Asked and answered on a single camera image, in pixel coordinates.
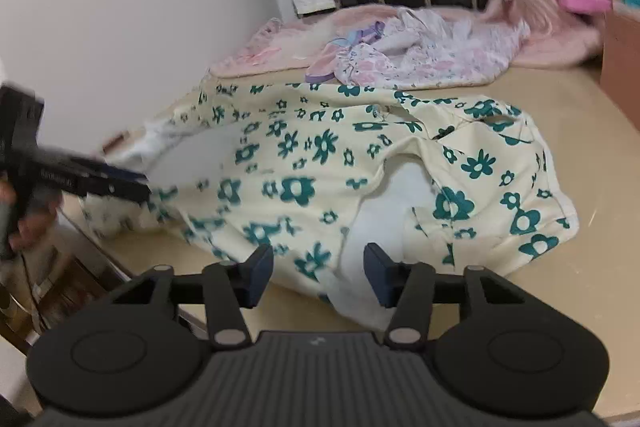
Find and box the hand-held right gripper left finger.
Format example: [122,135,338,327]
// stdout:
[119,243,275,350]

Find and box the small pink purple garment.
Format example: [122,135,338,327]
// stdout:
[305,19,388,84]

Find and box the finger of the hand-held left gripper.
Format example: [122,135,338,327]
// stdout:
[60,174,152,204]
[70,154,150,182]

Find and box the brown wooden furniture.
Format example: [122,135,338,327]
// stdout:
[0,227,131,348]

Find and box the person's left hand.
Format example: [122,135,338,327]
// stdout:
[0,179,62,260]

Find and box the brown cardboard box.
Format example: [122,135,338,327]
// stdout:
[599,2,640,130]

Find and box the pink fleece blanket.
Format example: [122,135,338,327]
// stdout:
[210,2,608,80]

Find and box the cream green-flowered garment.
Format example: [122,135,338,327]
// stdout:
[80,74,583,333]

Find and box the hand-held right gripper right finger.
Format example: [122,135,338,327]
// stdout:
[364,243,518,350]

